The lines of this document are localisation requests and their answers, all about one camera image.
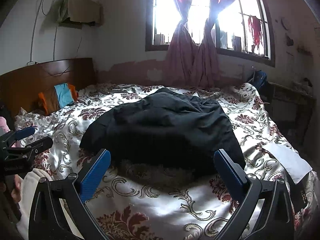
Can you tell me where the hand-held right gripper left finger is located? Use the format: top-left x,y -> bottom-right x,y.
28,149 -> 112,240

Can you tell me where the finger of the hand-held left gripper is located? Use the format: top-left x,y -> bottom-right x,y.
7,137 -> 54,165
4,126 -> 36,147

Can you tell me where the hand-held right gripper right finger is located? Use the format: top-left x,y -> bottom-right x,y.
213,149 -> 295,240

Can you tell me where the black down jacket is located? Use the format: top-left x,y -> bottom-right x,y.
79,87 -> 247,177

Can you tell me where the person's left hand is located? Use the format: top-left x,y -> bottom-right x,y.
11,176 -> 22,203

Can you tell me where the pink cloth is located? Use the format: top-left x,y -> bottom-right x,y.
0,116 -> 19,148

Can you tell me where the wooden headboard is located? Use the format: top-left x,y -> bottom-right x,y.
0,57 -> 97,118

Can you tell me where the orange blue brown pillow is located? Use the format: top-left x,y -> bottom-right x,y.
38,82 -> 77,115

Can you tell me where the white cloth sheet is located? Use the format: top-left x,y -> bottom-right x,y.
266,144 -> 313,184

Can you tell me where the floral bedspread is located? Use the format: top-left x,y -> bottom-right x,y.
14,82 -> 319,240

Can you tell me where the wooden side table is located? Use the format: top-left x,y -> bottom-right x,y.
269,79 -> 317,142

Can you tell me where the blue backpack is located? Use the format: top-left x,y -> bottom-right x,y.
252,70 -> 268,90

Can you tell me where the pink curtain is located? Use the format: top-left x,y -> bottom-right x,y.
192,0 -> 250,88
165,0 -> 200,87

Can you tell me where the red hanging cloth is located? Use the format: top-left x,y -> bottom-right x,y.
247,15 -> 264,55

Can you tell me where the dark framed window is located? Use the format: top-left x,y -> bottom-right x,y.
145,0 -> 275,67

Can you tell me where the white wall cable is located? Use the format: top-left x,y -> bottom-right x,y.
29,0 -> 62,64

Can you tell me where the thin dark wall wire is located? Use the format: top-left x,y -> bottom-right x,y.
76,36 -> 83,59

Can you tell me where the covered wall air conditioner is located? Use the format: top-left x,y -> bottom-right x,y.
57,0 -> 104,27

